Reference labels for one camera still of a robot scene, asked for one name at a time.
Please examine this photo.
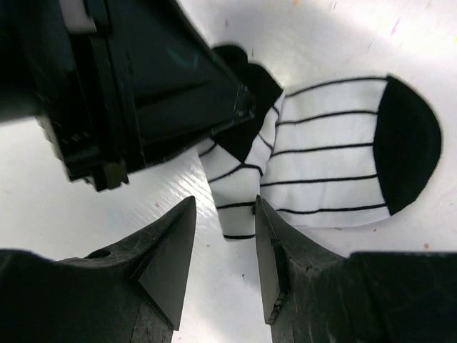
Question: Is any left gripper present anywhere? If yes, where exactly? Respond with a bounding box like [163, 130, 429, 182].
[1, 1, 255, 192]

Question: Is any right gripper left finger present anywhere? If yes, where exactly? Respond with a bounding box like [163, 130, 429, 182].
[1, 197, 196, 342]

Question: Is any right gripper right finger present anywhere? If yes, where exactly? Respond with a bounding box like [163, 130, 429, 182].
[255, 198, 456, 342]

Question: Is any white sock with black lines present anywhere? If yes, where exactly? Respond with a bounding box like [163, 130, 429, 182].
[198, 45, 442, 239]

